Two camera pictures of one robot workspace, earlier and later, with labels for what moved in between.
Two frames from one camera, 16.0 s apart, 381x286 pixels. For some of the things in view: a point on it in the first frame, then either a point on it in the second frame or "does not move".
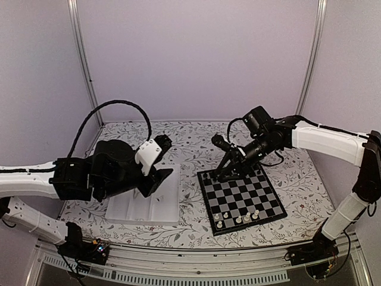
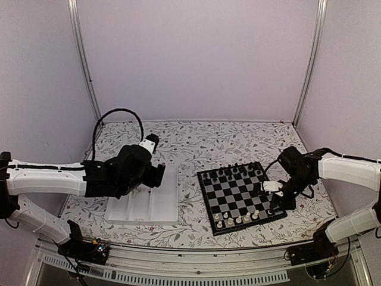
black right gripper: [234, 164] -> [286, 205]
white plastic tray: [161, 208] does not move
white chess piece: [247, 217] does not move
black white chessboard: [238, 205] does not move
